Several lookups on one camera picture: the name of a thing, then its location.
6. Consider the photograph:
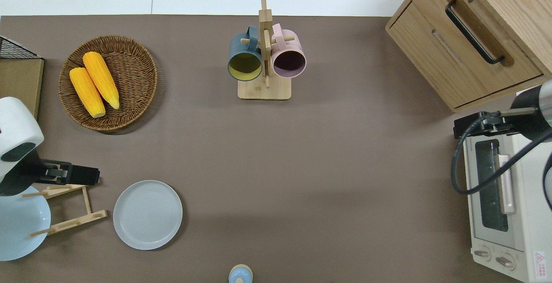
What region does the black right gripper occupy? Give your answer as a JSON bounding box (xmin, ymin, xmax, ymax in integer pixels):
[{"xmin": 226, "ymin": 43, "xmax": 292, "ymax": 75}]
[{"xmin": 453, "ymin": 111, "xmax": 518, "ymax": 139}]

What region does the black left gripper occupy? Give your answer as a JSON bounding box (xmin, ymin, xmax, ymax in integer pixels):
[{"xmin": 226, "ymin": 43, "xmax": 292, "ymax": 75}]
[{"xmin": 37, "ymin": 160, "xmax": 100, "ymax": 186}]

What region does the gray round plate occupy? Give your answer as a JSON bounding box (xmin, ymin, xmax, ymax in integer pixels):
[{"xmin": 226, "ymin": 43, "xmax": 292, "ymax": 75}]
[{"xmin": 113, "ymin": 180, "xmax": 183, "ymax": 250}]

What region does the wooden plate rack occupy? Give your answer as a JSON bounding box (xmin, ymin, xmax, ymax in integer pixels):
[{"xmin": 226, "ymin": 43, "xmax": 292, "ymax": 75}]
[{"xmin": 21, "ymin": 183, "xmax": 108, "ymax": 238}]

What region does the light blue round plate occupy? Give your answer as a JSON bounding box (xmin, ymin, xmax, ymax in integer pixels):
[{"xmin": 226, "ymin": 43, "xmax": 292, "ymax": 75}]
[{"xmin": 0, "ymin": 186, "xmax": 51, "ymax": 261}]

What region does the short yellow corn cob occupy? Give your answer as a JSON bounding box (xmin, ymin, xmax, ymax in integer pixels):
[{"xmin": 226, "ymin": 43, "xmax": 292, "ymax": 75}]
[{"xmin": 69, "ymin": 67, "xmax": 107, "ymax": 119}]

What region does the wooden drawer cabinet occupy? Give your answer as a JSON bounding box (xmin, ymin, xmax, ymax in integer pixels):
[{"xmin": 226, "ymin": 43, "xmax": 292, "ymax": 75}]
[{"xmin": 385, "ymin": 0, "xmax": 552, "ymax": 113}]

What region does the long yellow corn cob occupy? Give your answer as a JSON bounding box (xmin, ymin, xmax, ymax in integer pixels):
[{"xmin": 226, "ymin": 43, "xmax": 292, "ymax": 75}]
[{"xmin": 82, "ymin": 51, "xmax": 120, "ymax": 110}]

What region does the white toaster oven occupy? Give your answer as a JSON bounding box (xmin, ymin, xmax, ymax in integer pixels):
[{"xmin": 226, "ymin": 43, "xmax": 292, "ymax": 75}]
[{"xmin": 462, "ymin": 87, "xmax": 552, "ymax": 283}]

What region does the brown wicker basket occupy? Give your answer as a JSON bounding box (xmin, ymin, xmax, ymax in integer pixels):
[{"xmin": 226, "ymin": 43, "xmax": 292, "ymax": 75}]
[{"xmin": 58, "ymin": 35, "xmax": 158, "ymax": 132}]

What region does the brown table mat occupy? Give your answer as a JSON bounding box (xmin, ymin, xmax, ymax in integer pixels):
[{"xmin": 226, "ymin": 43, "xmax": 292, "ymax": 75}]
[{"xmin": 0, "ymin": 14, "xmax": 552, "ymax": 283}]

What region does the pink mug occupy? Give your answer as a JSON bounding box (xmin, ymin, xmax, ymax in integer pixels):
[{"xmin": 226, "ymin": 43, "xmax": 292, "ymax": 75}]
[{"xmin": 271, "ymin": 23, "xmax": 307, "ymax": 79}]

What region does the blue and wood bottle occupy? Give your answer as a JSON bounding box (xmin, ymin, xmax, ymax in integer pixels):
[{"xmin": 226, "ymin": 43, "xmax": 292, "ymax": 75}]
[{"xmin": 229, "ymin": 264, "xmax": 253, "ymax": 283}]

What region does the wooden mug tree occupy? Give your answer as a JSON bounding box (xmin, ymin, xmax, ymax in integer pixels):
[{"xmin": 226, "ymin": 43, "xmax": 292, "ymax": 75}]
[{"xmin": 237, "ymin": 0, "xmax": 296, "ymax": 101}]

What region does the dark teal mug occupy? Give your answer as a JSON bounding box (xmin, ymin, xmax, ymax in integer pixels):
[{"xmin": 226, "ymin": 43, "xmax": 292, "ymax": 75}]
[{"xmin": 227, "ymin": 25, "xmax": 263, "ymax": 82}]

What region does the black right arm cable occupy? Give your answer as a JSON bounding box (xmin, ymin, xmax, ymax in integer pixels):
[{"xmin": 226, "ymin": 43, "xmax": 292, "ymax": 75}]
[{"xmin": 451, "ymin": 111, "xmax": 552, "ymax": 195}]

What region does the white oven door handle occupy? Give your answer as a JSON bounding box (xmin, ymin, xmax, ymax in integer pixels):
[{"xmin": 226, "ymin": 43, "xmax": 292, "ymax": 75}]
[{"xmin": 498, "ymin": 154, "xmax": 516, "ymax": 214}]

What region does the black cabinet handle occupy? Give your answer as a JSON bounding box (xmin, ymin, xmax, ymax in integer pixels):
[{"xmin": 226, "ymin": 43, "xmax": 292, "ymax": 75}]
[{"xmin": 445, "ymin": 0, "xmax": 505, "ymax": 65}]

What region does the wood and wire shelf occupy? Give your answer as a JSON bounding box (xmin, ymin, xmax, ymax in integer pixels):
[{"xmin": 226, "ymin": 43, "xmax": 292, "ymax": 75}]
[{"xmin": 0, "ymin": 35, "xmax": 44, "ymax": 120}]

